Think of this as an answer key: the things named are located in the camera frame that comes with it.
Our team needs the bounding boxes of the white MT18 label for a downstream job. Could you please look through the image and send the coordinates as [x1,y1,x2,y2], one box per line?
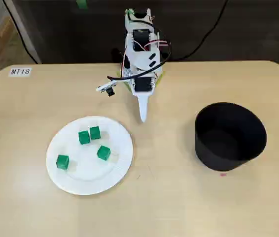
[8,67,32,77]

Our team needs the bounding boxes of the white paper plate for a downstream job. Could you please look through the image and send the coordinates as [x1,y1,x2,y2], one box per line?
[45,115,134,196]

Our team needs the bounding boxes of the black power cable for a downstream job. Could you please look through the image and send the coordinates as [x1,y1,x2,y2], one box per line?
[165,0,229,62]

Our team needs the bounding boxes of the yellow-green base plate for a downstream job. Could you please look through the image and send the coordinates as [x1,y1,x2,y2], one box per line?
[115,71,166,92]

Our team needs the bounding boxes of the thin black cable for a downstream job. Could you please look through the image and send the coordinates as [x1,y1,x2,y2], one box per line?
[2,0,41,64]

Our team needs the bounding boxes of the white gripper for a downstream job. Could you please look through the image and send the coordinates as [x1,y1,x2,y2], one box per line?
[129,71,159,123]

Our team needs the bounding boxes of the red white servo wire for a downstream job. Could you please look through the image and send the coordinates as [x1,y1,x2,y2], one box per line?
[143,39,172,54]

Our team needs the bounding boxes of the wrist camera in white mount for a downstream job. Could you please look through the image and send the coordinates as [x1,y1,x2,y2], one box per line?
[95,81,117,97]

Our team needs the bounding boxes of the green block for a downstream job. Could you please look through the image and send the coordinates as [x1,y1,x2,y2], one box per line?
[77,130,91,146]
[97,145,111,161]
[56,154,70,170]
[89,126,101,140]

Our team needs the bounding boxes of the thick black camera cable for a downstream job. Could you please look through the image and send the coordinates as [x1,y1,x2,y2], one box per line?
[106,43,173,82]

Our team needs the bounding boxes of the black pot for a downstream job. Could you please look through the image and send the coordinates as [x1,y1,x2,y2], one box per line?
[194,102,268,172]

